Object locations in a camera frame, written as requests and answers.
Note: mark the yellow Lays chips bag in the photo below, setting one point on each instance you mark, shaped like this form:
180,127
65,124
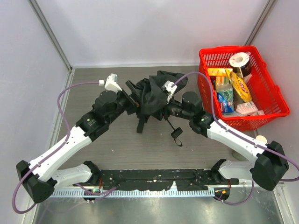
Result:
240,87

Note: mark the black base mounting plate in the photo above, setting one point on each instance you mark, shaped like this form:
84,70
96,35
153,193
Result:
162,179

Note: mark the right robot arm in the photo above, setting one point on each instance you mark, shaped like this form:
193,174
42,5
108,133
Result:
265,162

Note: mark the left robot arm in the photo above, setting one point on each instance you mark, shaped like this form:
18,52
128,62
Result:
42,176

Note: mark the black folding umbrella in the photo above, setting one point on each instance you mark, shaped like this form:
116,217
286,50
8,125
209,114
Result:
154,97

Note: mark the green soap pump bottle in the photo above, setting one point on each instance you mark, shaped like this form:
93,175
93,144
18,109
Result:
248,152

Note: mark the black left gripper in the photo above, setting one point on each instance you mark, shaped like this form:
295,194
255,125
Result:
130,95

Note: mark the yellow orange box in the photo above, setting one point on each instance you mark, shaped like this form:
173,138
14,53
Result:
218,72

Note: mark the clear green snack bag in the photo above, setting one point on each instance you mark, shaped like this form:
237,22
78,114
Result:
225,96

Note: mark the black wrapped toilet paper roll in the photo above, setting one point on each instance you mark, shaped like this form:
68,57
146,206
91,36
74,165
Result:
240,63

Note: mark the red plastic shopping basket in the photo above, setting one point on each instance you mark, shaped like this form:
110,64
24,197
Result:
265,94

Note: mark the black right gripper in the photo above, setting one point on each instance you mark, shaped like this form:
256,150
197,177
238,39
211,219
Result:
170,106

